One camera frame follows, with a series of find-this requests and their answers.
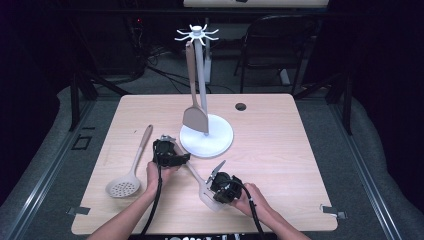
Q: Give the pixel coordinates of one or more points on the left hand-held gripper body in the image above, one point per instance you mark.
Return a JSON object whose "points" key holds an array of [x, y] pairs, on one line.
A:
{"points": [[164, 153]]}

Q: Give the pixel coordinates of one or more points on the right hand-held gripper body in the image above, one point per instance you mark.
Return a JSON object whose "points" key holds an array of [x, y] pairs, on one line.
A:
{"points": [[230, 183]]}

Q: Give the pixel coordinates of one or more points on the beige silicone slotted turner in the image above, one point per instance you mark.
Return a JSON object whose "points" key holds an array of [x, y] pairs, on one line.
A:
{"points": [[196, 176]]}

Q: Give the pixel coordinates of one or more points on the white utensil rack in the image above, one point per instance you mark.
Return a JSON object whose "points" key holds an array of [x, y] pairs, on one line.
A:
{"points": [[213, 140]]}

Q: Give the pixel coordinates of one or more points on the beige silicone solid spatula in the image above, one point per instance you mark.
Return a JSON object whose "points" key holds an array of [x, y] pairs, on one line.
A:
{"points": [[196, 120]]}

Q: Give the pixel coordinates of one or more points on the beige silicone skimmer spoon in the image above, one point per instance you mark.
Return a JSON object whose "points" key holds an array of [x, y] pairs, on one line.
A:
{"points": [[121, 188]]}

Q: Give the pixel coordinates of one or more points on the person's left hand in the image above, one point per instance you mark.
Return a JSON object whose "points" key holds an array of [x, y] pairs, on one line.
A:
{"points": [[155, 176]]}

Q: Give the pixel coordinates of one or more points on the person's right hand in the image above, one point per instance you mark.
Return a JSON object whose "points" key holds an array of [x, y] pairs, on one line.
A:
{"points": [[251, 200]]}

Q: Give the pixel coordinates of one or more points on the black strip with white print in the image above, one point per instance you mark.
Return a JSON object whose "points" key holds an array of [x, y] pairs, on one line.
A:
{"points": [[203, 237]]}

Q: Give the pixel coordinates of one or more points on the white table leg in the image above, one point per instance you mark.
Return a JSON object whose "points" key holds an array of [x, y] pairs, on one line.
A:
{"points": [[207, 66]]}

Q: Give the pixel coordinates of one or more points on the black folding chair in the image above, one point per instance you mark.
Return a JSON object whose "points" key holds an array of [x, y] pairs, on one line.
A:
{"points": [[276, 40]]}

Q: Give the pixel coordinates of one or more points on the grey table corner bracket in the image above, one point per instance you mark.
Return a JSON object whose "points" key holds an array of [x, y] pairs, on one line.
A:
{"points": [[78, 210], [333, 211]]}

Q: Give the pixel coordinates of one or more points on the black metal stand frame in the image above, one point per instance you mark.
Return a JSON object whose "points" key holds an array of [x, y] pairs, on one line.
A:
{"points": [[348, 103], [75, 100]]}

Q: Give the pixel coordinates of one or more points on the aluminium floor rail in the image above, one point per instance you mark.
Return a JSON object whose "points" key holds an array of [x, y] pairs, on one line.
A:
{"points": [[366, 180], [43, 186]]}

